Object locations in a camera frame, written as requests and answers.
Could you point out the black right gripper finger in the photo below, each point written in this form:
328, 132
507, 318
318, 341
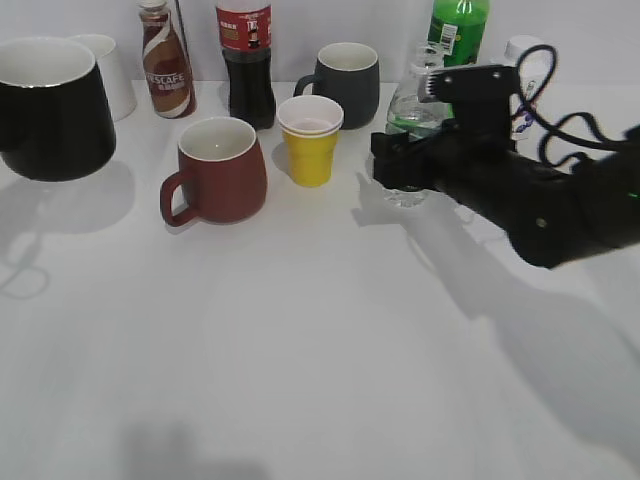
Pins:
400, 163
480, 98

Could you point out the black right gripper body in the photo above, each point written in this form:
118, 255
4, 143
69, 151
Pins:
550, 217

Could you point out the clear water bottle green label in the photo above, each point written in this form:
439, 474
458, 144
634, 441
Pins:
405, 112

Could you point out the black ceramic mug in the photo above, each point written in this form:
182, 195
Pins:
56, 123

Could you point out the dark grey ceramic mug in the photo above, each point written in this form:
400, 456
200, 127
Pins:
347, 73

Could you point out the red ceramic mug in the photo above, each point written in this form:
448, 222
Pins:
221, 176

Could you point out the white ceramic mug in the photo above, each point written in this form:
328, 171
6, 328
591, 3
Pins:
118, 86

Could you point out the green soda bottle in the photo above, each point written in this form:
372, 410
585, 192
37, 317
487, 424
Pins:
458, 27

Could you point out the yellow paper cup stack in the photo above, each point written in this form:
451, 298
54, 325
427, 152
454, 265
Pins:
310, 126

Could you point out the dark cola bottle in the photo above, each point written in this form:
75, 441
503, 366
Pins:
245, 38

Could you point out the brown Nescafe coffee bottle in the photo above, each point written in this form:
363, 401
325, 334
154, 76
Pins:
166, 67

